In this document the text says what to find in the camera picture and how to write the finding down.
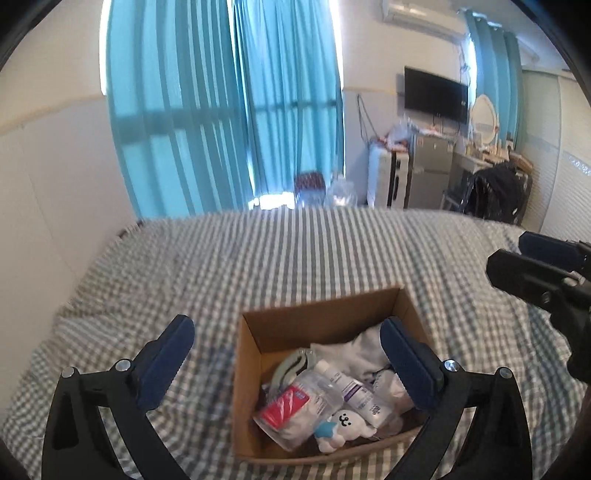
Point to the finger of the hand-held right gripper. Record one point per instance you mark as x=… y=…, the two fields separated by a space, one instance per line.
x=547 y=249
x=521 y=277

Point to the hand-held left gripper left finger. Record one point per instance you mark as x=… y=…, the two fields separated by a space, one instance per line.
x=166 y=364

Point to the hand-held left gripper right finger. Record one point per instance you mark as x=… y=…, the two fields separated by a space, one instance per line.
x=411 y=369

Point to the white lace cloth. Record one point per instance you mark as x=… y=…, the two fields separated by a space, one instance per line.
x=392 y=392

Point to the white bottle with purple label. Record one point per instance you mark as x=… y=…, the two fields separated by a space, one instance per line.
x=355 y=392

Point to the white knit cloth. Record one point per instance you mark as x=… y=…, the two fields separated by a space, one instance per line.
x=346 y=353

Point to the white and blue plush toy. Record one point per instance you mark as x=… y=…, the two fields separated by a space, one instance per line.
x=344 y=427

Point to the brown cardboard box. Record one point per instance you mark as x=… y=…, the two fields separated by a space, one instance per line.
x=323 y=318

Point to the clear bag with red label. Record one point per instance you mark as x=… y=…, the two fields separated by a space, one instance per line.
x=281 y=408

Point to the dark suitcase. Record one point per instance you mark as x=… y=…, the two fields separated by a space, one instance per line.
x=526 y=194

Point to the white slatted wardrobe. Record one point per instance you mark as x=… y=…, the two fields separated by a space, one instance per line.
x=563 y=161

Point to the white dressing table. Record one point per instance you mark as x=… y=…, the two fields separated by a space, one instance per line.
x=471 y=161

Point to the silver small fridge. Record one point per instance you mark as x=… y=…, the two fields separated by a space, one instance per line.
x=431 y=170

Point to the oval white mirror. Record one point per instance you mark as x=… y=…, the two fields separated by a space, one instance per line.
x=485 y=117

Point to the white suitcase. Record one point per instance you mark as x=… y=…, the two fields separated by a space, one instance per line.
x=383 y=177

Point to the clear plastic bag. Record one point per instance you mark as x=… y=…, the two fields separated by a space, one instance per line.
x=400 y=131

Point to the narrow teal curtain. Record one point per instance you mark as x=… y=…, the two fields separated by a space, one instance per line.
x=491 y=69

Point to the clear plastic bottle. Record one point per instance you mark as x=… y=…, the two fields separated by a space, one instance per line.
x=341 y=191

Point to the red patterned bag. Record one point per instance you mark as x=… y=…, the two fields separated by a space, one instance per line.
x=309 y=184

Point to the white air conditioner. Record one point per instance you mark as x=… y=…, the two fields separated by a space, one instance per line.
x=420 y=16

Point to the wide teal curtain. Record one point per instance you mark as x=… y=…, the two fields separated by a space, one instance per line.
x=175 y=92

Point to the black wall television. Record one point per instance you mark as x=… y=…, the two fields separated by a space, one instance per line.
x=434 y=94

